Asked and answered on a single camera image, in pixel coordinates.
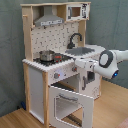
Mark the grey range hood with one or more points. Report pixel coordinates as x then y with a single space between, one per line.
48 18

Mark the grey toy sink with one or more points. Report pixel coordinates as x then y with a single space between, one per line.
79 51

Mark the black toy faucet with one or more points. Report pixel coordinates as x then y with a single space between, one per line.
72 41

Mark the right stove knob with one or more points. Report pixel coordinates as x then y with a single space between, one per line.
74 69

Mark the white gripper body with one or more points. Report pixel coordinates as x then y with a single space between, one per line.
87 64

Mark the grey dishwasher panel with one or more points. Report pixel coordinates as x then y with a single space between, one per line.
90 76

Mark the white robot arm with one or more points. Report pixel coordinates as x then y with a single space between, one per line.
106 66

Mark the black stovetop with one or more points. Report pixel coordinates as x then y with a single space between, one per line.
59 58

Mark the toy microwave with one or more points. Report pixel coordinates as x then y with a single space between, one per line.
77 12

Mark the wooden toy kitchen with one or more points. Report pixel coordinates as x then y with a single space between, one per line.
39 78

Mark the left stove knob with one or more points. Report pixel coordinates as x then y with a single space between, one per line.
56 75

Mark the white oven door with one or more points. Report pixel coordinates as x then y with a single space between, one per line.
64 102

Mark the small metal pot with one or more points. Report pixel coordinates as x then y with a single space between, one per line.
47 55

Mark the stove knob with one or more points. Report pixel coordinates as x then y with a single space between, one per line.
74 69
56 75

